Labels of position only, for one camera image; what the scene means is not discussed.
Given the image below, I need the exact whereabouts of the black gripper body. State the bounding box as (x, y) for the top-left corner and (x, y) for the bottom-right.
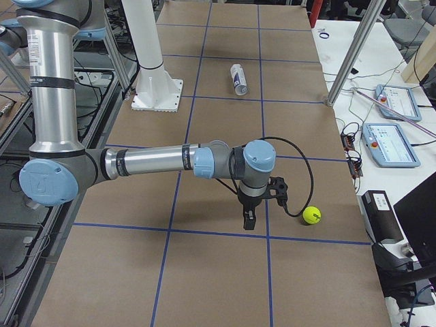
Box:
(237, 182), (270, 214)

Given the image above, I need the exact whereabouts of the yellow tennis ball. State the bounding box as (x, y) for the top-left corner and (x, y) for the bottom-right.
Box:
(302, 206), (322, 225)

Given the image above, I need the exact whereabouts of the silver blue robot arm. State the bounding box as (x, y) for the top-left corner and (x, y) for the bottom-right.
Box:
(16, 1), (278, 230)

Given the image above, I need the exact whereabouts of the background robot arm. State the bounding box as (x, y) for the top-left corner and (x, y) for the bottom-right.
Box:
(1, 18), (28, 56)

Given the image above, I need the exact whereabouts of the small circuit board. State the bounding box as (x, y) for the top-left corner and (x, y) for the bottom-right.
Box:
(340, 122), (362, 180)

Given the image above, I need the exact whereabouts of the black box with label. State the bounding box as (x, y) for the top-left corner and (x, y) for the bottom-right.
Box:
(360, 190), (403, 244)

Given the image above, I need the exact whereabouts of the lower blue teach pendant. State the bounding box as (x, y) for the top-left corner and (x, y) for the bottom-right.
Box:
(362, 123), (420, 168)

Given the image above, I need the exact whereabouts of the blue teach pendant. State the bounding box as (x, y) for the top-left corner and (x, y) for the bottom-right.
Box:
(362, 123), (420, 168)
(375, 84), (422, 122)

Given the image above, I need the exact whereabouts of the black monitor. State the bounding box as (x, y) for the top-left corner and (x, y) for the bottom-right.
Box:
(394, 173), (435, 265)

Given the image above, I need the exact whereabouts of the upper blue teach pendant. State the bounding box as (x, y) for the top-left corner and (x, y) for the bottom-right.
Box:
(375, 84), (422, 122)

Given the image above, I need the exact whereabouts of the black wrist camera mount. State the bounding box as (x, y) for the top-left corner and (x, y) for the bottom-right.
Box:
(266, 176), (288, 202)

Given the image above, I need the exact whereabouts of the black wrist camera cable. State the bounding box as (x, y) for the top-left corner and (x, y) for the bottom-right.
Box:
(260, 136), (315, 217)

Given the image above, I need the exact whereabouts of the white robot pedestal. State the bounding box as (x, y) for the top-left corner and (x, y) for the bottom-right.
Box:
(122, 0), (183, 112)

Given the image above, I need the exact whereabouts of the aluminium frame post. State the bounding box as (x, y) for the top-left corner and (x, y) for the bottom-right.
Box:
(326, 0), (385, 107)

